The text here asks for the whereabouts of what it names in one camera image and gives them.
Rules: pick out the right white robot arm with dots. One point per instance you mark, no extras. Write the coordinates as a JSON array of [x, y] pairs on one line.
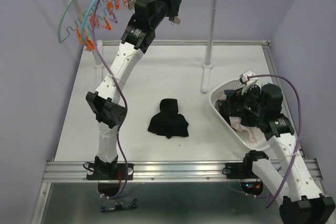
[[300, 200]]

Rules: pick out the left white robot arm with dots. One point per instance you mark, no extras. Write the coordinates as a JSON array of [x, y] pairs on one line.
[[104, 101]]

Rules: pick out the white perforated plastic basket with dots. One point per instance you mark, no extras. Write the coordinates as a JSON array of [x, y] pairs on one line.
[[238, 142]]

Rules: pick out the pink plastic bag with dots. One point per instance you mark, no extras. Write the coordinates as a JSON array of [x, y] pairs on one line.
[[254, 133]]

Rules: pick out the white clothes rack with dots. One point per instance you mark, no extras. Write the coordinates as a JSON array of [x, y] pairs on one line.
[[207, 65]]

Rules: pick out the wooden trouser hanger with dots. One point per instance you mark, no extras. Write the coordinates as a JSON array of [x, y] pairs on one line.
[[129, 4]]

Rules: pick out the black eyeglasses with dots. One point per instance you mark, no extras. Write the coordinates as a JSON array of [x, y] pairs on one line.
[[119, 207]]

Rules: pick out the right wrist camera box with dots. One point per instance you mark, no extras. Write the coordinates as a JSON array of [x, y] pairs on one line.
[[247, 79]]

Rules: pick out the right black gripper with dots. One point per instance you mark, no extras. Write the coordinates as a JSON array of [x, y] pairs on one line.
[[251, 89]]

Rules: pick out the black shorts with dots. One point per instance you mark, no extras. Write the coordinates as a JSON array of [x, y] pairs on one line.
[[169, 122], [248, 118]]

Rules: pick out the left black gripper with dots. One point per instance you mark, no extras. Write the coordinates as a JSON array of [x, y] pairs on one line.
[[172, 0]]

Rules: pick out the navy underwear beige waistband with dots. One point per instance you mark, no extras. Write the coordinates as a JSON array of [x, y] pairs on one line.
[[229, 92]]

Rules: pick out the aluminium mounting rail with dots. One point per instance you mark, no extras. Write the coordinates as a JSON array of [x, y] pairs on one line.
[[143, 172]]

